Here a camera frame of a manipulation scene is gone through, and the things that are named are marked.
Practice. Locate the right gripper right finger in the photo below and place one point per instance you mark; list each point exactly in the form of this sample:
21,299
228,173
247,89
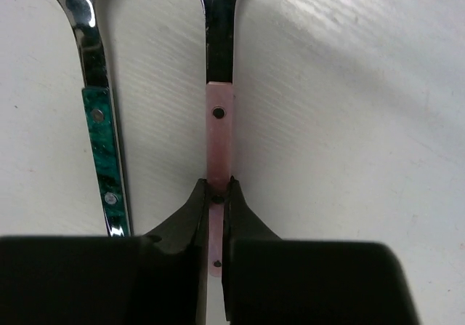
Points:
270,280

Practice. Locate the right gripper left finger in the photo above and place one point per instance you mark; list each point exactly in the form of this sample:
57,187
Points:
155,278

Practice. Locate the pink handled spoon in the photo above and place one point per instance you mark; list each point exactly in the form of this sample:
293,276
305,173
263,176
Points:
219,18

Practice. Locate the teal handled spoon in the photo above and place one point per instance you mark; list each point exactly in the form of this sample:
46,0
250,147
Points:
100,114

